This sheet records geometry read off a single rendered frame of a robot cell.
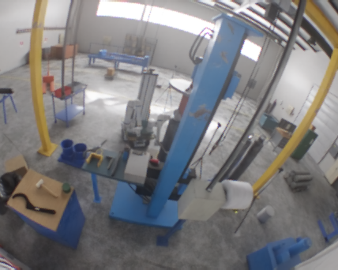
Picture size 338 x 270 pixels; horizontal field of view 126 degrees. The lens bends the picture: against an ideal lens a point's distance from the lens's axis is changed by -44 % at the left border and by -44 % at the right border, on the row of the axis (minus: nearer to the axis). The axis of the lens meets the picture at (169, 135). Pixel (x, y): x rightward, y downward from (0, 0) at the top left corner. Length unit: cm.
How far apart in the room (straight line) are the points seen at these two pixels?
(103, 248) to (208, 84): 246
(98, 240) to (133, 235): 56
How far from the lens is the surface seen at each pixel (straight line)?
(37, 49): 293
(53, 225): 175
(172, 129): 227
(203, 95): 118
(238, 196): 136
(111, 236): 259
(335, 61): 368
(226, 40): 115
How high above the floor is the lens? 249
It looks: 33 degrees down
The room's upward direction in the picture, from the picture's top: 19 degrees clockwise
